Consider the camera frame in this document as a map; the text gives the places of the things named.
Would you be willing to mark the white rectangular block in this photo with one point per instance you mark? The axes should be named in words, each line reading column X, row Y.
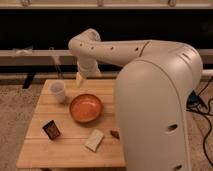
column 94, row 140

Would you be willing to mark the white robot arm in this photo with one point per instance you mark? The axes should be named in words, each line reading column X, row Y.
column 150, row 96

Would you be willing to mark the translucent plastic cup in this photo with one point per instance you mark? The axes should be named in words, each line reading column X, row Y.
column 57, row 89

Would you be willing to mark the orange bowl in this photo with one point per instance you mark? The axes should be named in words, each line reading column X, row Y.
column 85, row 108

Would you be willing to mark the small brown object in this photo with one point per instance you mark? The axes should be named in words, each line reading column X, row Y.
column 115, row 134

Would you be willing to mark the wooden table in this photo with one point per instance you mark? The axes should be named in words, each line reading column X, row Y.
column 68, row 150

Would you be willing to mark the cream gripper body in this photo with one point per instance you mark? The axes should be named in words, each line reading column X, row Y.
column 80, row 79

